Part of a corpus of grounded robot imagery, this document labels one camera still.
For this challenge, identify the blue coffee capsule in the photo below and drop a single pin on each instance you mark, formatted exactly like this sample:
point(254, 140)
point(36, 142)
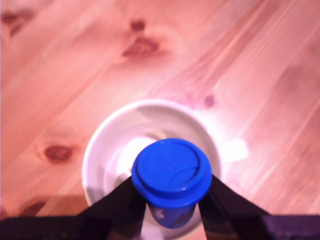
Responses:
point(172, 170)

